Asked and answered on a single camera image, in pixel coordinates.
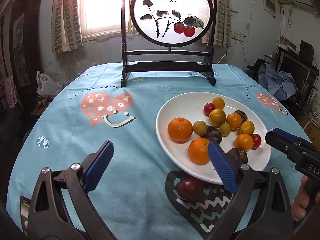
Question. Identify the white oval plate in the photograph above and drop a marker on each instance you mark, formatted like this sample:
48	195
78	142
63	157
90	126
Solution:
180	160

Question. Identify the person's right hand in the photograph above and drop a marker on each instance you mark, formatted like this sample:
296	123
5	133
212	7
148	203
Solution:
300	202

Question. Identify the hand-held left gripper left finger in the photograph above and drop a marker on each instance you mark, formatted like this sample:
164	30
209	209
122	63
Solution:
98	166

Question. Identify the white plastic bucket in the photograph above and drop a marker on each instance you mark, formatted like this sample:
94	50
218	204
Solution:
314	113

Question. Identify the large dark red plum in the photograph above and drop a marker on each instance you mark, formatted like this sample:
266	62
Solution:
191	188

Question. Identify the dark wrinkled passion fruit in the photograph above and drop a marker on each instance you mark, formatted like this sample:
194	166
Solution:
237	155
213	133
243	115

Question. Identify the small red tomato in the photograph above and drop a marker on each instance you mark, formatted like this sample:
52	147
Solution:
257	141
207	108

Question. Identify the white electrical panel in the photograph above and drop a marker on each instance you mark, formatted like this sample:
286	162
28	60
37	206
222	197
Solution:
270	5

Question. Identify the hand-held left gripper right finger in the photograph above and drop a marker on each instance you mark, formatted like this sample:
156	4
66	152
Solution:
222	166

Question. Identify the white plastic bag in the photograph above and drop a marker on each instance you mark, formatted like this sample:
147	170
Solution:
47	85

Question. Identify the crumpled blue clothes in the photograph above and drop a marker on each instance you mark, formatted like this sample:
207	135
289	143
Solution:
278	82

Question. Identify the small green-yellow plum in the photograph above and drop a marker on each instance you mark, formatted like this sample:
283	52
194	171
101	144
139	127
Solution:
200	128
225	129

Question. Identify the hanging wall scroll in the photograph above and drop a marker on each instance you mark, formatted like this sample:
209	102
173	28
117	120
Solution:
21	50

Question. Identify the small mandarin orange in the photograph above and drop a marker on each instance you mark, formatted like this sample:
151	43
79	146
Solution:
233	121
244	141

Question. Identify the black speaker box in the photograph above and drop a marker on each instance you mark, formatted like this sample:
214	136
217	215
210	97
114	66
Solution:
307	50

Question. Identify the large mandarin orange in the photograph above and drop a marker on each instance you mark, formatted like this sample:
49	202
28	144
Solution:
199	150
180	129

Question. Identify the black computer monitor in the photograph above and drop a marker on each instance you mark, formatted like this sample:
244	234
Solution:
295	71

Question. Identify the smartphone with red case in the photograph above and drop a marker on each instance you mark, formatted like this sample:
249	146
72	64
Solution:
25	215

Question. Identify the pink hanging cloth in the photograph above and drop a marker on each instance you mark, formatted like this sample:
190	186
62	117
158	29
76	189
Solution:
10	92

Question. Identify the orange-yellow tomato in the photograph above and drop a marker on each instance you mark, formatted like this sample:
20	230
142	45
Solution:
218	103

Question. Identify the spotted yellow tomato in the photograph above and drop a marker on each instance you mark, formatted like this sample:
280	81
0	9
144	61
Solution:
246	127

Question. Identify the light blue printed tablecloth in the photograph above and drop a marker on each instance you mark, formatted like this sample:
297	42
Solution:
112	135

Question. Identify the bright window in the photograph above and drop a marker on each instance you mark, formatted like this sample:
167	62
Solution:
102	7

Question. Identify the checked beige curtain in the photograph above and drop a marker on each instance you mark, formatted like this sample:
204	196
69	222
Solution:
222	12
66	17

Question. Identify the round painted table screen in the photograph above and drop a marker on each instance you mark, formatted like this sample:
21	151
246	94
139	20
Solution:
172	10

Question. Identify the large yellow-green tomato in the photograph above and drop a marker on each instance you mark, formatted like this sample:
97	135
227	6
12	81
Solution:
217	117

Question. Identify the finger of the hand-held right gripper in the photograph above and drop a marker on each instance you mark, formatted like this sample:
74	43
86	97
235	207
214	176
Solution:
285	133
277	142

